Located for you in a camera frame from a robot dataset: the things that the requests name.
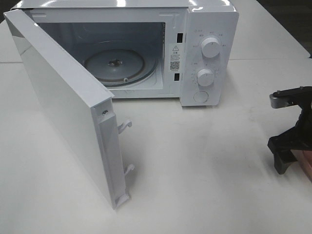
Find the white microwave oven body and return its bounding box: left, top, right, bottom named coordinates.
left=10, top=0, right=239, bottom=106

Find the round white door button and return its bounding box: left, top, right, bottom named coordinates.
left=194, top=91, right=209, bottom=103

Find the white microwave door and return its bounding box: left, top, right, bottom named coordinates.
left=4, top=10, right=134, bottom=208

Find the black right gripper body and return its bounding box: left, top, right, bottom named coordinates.
left=268, top=104, right=312, bottom=154

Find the glass microwave turntable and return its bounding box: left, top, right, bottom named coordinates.
left=84, top=49, right=157, bottom=87

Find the upper white power knob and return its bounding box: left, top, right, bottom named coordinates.
left=200, top=36, right=221, bottom=58

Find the pink round plate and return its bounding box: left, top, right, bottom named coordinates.
left=291, top=150, right=312, bottom=181

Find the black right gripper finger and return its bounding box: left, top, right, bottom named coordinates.
left=273, top=150, right=297, bottom=174

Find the lower white timer knob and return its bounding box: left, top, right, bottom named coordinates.
left=197, top=69, right=215, bottom=87

